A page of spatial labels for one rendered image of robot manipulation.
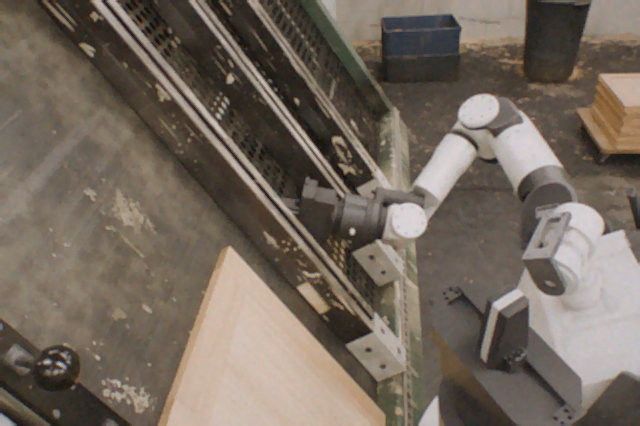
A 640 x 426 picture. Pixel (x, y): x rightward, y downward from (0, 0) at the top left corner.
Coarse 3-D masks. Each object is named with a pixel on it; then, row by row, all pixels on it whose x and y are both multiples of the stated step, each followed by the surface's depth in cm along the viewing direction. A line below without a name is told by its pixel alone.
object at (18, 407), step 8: (0, 392) 55; (0, 400) 56; (8, 400) 56; (16, 400) 56; (0, 408) 56; (8, 408) 56; (16, 408) 56; (24, 408) 56; (8, 416) 57; (16, 416) 57; (24, 416) 57; (32, 416) 57; (16, 424) 58; (24, 424) 58; (32, 424) 57; (40, 424) 57; (48, 424) 57
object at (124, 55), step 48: (48, 0) 91; (96, 0) 91; (96, 48) 94; (144, 48) 98; (144, 96) 98; (192, 96) 103; (192, 144) 102; (240, 192) 107; (288, 240) 112; (336, 288) 117; (384, 336) 126
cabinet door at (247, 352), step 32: (224, 256) 100; (224, 288) 95; (256, 288) 103; (224, 320) 91; (256, 320) 99; (288, 320) 107; (192, 352) 82; (224, 352) 88; (256, 352) 95; (288, 352) 103; (320, 352) 112; (192, 384) 79; (224, 384) 85; (256, 384) 91; (288, 384) 99; (320, 384) 107; (352, 384) 116; (160, 416) 75; (192, 416) 77; (224, 416) 82; (256, 416) 88; (288, 416) 95; (320, 416) 102; (352, 416) 111; (384, 416) 122
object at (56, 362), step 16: (16, 352) 55; (48, 352) 48; (64, 352) 48; (16, 368) 55; (32, 368) 47; (48, 368) 47; (64, 368) 47; (80, 368) 49; (48, 384) 47; (64, 384) 48
